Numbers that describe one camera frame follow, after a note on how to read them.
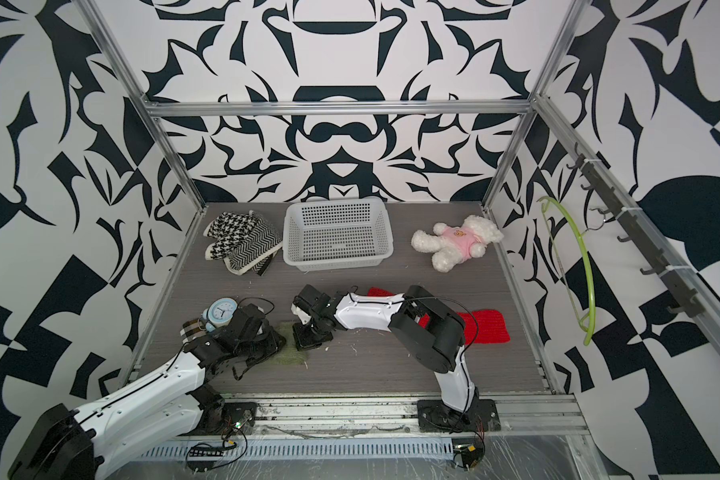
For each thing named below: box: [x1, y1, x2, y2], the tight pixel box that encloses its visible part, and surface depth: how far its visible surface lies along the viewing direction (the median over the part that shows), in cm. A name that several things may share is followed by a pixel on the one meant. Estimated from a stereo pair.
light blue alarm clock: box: [202, 296, 239, 332], surface depth 89 cm
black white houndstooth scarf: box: [204, 210, 283, 276], surface depth 101 cm
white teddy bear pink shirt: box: [411, 215, 504, 273], surface depth 101 cm
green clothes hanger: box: [537, 196, 596, 346], surface depth 66 cm
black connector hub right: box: [453, 441, 485, 469], surface depth 73 cm
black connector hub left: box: [188, 446, 225, 457], surface depth 74 cm
